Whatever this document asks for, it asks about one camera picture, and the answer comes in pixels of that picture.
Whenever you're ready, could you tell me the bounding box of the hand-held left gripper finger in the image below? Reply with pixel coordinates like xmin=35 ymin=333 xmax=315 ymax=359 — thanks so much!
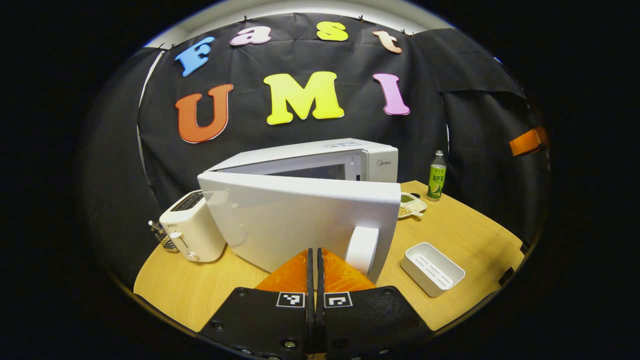
xmin=199 ymin=247 xmax=315 ymax=360
xmin=316 ymin=247 xmax=433 ymax=360

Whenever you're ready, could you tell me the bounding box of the white microwave oven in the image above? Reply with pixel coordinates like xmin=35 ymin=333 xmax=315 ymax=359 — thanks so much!
xmin=197 ymin=138 xmax=402 ymax=285

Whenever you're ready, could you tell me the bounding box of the green label drink bottle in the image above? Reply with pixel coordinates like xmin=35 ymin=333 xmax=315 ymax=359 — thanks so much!
xmin=426 ymin=150 xmax=447 ymax=203

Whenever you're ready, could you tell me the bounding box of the black backdrop cloth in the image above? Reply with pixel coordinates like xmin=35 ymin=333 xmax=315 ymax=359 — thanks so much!
xmin=80 ymin=12 xmax=551 ymax=288

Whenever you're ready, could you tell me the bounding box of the white rectangular tray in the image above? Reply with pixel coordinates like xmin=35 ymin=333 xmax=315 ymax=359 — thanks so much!
xmin=400 ymin=242 xmax=466 ymax=298

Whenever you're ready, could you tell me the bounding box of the white divided dish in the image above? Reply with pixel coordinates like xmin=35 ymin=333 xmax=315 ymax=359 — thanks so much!
xmin=397 ymin=192 xmax=428 ymax=220

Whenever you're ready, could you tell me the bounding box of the white toaster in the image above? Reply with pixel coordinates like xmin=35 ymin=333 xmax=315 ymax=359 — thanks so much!
xmin=159 ymin=190 xmax=227 ymax=263

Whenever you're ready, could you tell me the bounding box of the wire mesh basket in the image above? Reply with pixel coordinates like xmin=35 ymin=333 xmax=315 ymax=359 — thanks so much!
xmin=148 ymin=220 xmax=180 ymax=252

